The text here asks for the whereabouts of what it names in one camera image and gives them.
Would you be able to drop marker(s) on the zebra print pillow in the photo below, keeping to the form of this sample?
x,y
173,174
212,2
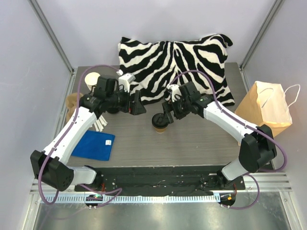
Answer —
x,y
156,65

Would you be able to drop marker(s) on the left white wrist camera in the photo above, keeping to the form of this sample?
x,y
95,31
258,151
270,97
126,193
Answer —
x,y
124,80

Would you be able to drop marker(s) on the white paper straws bundle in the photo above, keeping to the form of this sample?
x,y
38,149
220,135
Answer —
x,y
100,124

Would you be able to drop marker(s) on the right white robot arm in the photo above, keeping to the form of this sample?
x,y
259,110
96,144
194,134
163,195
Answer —
x,y
256,142

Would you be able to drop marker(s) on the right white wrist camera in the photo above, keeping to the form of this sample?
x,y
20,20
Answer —
x,y
174,91

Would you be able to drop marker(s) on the black plastic cup lid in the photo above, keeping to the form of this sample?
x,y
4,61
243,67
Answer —
x,y
158,121

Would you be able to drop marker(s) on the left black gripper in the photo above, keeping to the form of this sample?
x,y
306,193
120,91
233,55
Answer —
x,y
131,103

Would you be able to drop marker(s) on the white slotted cable duct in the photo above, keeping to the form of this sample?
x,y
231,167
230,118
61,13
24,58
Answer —
x,y
92,199

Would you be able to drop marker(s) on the stack of paper cups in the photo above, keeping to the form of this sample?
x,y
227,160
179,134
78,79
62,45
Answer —
x,y
91,80

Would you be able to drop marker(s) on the brown paper takeout bag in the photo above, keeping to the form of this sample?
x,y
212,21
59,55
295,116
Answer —
x,y
265,104

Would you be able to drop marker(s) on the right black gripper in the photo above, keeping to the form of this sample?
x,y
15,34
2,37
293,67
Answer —
x,y
173,110

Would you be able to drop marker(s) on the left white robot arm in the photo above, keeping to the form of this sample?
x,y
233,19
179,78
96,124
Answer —
x,y
50,164

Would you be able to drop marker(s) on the blue folded cloth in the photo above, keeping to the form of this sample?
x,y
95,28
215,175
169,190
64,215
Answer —
x,y
95,146

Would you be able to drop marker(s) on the brown paper coffee cup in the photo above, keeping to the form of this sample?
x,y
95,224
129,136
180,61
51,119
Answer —
x,y
160,130

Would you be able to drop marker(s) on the cardboard cup carrier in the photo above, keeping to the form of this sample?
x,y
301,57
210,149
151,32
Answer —
x,y
70,102

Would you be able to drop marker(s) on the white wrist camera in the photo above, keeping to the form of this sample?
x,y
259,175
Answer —
x,y
124,80
174,91

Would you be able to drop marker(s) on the aluminium frame rail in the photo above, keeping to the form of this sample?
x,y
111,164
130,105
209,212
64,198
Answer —
x,y
268,182

